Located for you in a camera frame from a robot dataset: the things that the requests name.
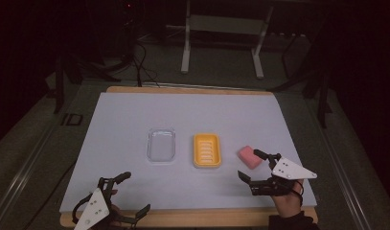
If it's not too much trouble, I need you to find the white table mat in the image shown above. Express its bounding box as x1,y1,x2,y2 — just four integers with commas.
58,92,318,213

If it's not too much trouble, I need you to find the black stand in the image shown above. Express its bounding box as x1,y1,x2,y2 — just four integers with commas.
46,54,88,115
268,68,333,129

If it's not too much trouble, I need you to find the black wrist strap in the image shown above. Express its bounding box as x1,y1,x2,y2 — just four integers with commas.
289,180,305,206

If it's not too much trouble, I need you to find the pink soap bar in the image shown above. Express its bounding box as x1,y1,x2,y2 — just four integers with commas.
237,145,264,171

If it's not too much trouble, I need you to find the person's right hand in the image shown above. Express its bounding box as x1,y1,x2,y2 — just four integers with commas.
271,179,305,219

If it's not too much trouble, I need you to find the yellow soap dish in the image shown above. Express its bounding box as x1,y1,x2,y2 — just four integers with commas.
193,132,223,170

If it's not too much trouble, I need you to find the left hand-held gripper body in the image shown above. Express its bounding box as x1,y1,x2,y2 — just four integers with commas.
71,177,137,230

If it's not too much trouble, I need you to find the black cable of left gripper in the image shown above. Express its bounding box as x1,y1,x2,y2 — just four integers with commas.
71,193,95,225

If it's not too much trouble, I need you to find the black floor cable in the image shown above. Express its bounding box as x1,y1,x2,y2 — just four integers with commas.
131,41,161,88

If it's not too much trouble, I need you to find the clear plastic tray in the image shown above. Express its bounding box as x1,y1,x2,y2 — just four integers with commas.
146,127,177,164

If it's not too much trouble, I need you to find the person's left hand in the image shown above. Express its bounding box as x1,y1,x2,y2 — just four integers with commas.
103,189,127,230

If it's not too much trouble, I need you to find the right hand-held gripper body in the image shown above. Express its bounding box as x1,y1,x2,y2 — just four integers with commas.
249,152,318,197

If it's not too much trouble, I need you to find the white metal stand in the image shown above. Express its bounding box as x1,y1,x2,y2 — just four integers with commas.
180,0,275,81

